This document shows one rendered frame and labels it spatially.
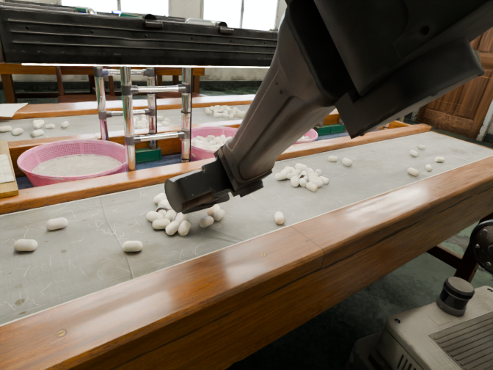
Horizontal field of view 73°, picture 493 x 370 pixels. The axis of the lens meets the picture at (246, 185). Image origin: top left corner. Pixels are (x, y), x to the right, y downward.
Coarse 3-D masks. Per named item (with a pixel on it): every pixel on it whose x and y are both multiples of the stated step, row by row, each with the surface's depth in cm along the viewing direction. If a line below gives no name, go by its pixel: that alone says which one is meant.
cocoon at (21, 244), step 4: (20, 240) 56; (24, 240) 56; (28, 240) 56; (32, 240) 56; (16, 244) 56; (20, 244) 56; (24, 244) 56; (28, 244) 56; (32, 244) 56; (36, 244) 57; (16, 248) 56; (20, 248) 56; (24, 248) 56; (28, 248) 56; (32, 248) 56
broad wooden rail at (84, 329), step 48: (432, 192) 89; (480, 192) 103; (288, 240) 62; (336, 240) 64; (384, 240) 75; (432, 240) 94; (144, 288) 48; (192, 288) 49; (240, 288) 50; (288, 288) 59; (336, 288) 70; (0, 336) 39; (48, 336) 40; (96, 336) 40; (144, 336) 42; (192, 336) 48; (240, 336) 56
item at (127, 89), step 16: (128, 16) 64; (144, 16) 58; (224, 32) 66; (128, 80) 75; (192, 80) 85; (128, 96) 76; (128, 112) 78; (128, 128) 79; (128, 144) 81; (128, 160) 83
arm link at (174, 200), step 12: (216, 156) 54; (204, 168) 53; (216, 168) 54; (168, 180) 53; (180, 180) 50; (192, 180) 51; (204, 180) 52; (216, 180) 53; (228, 180) 54; (168, 192) 54; (180, 192) 51; (192, 192) 51; (204, 192) 51; (216, 192) 52; (240, 192) 53; (252, 192) 54; (180, 204) 52; (192, 204) 53
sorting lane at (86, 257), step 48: (384, 144) 133; (432, 144) 140; (144, 192) 79; (288, 192) 86; (336, 192) 89; (384, 192) 91; (0, 240) 59; (48, 240) 60; (96, 240) 61; (144, 240) 62; (192, 240) 64; (240, 240) 65; (0, 288) 49; (48, 288) 50; (96, 288) 51
